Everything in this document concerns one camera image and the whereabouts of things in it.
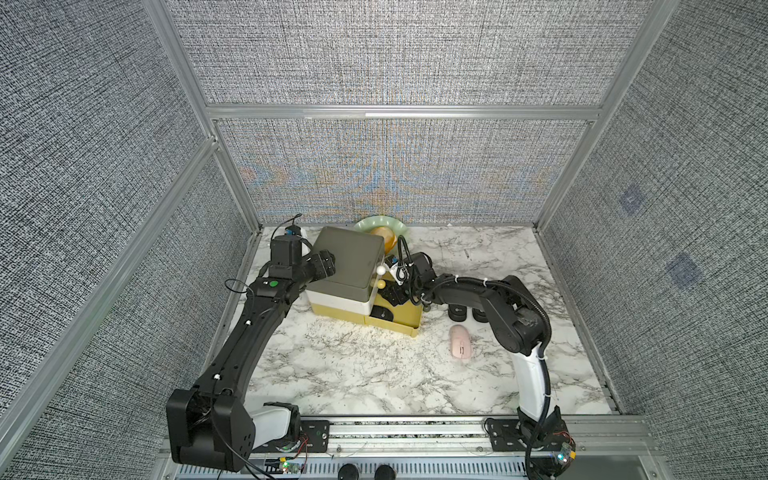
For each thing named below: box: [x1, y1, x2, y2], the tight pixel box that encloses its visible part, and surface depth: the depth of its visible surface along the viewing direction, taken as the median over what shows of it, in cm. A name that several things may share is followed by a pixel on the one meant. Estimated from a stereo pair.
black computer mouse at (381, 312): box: [370, 305, 394, 322], surface depth 94 cm
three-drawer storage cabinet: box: [305, 226, 384, 324], surface depth 87 cm
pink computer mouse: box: [450, 324, 472, 360], surface depth 88 cm
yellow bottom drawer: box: [364, 294, 423, 338], surface depth 92 cm
